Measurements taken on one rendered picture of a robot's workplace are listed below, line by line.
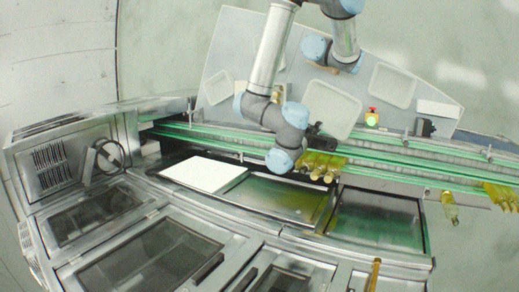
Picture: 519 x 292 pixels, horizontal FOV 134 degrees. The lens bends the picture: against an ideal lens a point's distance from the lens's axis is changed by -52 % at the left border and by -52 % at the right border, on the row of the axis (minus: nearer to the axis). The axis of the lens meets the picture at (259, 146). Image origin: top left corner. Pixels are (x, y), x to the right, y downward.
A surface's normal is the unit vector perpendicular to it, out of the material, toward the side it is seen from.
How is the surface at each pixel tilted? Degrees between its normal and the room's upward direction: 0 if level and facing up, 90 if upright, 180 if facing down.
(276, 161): 8
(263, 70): 24
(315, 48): 9
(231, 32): 0
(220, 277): 90
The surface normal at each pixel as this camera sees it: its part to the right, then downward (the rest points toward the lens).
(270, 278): 0.00, -0.95
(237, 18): -0.49, 0.28
